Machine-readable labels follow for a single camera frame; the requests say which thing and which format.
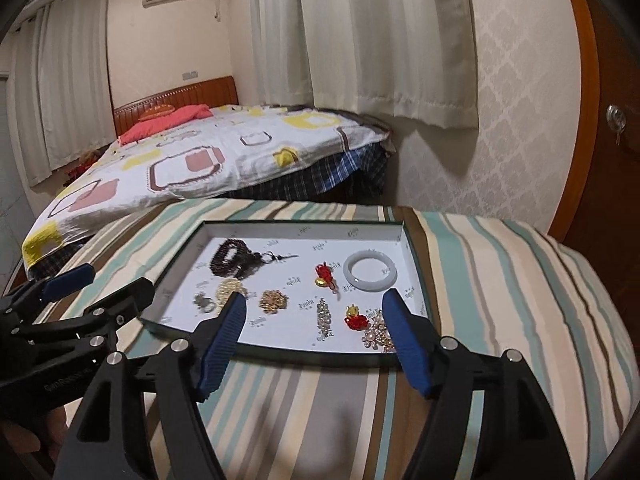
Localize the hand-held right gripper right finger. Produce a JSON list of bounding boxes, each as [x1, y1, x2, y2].
[[382, 287, 581, 480]]

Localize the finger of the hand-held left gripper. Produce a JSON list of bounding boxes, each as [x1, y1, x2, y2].
[[0, 262, 97, 322], [0, 277, 157, 362]]

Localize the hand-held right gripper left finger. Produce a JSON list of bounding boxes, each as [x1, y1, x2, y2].
[[52, 290, 247, 480]]

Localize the silver flower ring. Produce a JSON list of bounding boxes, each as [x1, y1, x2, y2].
[[192, 291, 218, 315]]

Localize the small red knot charm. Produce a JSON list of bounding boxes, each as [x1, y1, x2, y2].
[[342, 304, 368, 332]]

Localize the rose gold chain necklace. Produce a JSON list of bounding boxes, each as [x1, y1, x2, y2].
[[258, 288, 292, 315]]

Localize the white jade bangle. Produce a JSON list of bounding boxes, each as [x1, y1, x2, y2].
[[342, 250, 399, 292]]

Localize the silver rhinestone brooch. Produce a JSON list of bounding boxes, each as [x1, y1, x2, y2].
[[315, 297, 337, 340]]

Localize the dark red bead bracelet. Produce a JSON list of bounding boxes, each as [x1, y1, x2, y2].
[[210, 239, 258, 278]]

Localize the black bead tassel bracelet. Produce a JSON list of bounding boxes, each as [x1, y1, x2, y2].
[[245, 249, 301, 281]]

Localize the red knot gold ingot charm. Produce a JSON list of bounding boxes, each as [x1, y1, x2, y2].
[[312, 261, 343, 295]]

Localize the dark green shallow box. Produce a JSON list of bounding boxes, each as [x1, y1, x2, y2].
[[139, 219, 432, 372]]

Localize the person's left hand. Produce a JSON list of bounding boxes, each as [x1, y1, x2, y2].
[[0, 402, 69, 462]]

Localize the pearl flower brooch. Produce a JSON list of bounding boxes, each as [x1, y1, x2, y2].
[[361, 317, 398, 355]]

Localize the pale gold brooch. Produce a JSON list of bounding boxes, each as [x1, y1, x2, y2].
[[215, 280, 249, 311]]

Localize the bed with patterned quilt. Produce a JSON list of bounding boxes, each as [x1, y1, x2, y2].
[[22, 104, 393, 271]]

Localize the red pillow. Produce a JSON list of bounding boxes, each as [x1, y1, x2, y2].
[[119, 104, 212, 145]]

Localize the blue plaid sheet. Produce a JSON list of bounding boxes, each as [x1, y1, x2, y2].
[[220, 142, 396, 206]]

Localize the cream window curtain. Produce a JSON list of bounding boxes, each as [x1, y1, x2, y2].
[[5, 0, 113, 188], [247, 0, 481, 128]]

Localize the wooden headboard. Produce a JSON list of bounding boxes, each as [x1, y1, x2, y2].
[[112, 76, 238, 138]]

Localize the wooden door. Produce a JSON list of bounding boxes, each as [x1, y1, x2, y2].
[[547, 0, 640, 271]]

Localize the metal door lock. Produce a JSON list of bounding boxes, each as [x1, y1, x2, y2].
[[606, 104, 628, 146]]

